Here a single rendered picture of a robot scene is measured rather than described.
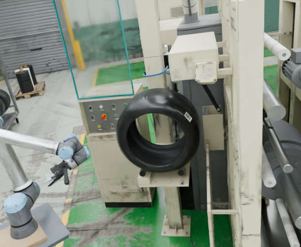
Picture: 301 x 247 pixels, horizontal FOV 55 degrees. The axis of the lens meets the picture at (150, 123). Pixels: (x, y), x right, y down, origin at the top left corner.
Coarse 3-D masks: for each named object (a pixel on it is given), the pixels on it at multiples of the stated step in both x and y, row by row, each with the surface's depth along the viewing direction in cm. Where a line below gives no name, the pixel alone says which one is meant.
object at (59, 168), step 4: (60, 164) 207; (64, 164) 206; (52, 168) 203; (56, 168) 202; (60, 168) 205; (64, 168) 205; (68, 168) 208; (52, 172) 201; (56, 172) 202; (60, 172) 202; (60, 176) 204
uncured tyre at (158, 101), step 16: (144, 96) 191; (160, 96) 187; (176, 96) 194; (128, 112) 190; (144, 112) 186; (160, 112) 184; (176, 112) 183; (192, 112) 191; (128, 128) 222; (192, 128) 187; (128, 144) 218; (144, 144) 228; (176, 144) 223; (192, 144) 190; (144, 160) 218; (160, 160) 221; (176, 160) 197
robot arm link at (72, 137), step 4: (68, 136) 205; (72, 136) 203; (64, 140) 202; (68, 140) 200; (72, 140) 201; (76, 140) 205; (76, 144) 202; (80, 144) 207; (76, 148) 205; (80, 148) 206
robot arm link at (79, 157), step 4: (84, 148) 209; (76, 152) 205; (80, 152) 206; (84, 152) 208; (88, 152) 209; (72, 156) 206; (76, 156) 206; (80, 156) 206; (84, 156) 207; (88, 156) 209; (76, 160) 205; (80, 160) 207; (84, 160) 209
